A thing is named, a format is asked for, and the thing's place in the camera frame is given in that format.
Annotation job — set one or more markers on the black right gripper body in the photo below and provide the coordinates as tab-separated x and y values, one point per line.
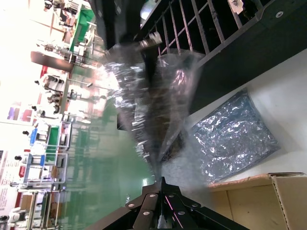
115	19

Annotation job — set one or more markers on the green fabric table cover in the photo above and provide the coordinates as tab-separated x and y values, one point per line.
82	24

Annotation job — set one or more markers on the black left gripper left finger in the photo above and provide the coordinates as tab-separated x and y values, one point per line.
139	210

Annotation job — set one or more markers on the white rack with blue bins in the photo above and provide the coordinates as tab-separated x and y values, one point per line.
36	136

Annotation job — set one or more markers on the dark brown cabinet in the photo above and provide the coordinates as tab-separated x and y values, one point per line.
52	61

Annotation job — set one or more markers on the green cloth sheet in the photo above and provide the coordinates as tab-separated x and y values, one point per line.
52	141

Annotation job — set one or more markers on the white shelf cart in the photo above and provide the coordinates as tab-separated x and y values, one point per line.
43	172

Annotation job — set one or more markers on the white red wall info poster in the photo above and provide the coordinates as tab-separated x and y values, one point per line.
21	115

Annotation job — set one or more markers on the silver blue antistatic bag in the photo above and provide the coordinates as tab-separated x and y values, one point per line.
235	134
129	95

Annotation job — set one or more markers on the brown cardboard box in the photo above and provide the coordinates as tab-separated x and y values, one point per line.
251	203

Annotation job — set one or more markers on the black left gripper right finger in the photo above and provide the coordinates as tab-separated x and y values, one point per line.
187	210

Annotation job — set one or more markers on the black slotted plastic container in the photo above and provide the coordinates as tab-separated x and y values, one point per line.
251	67

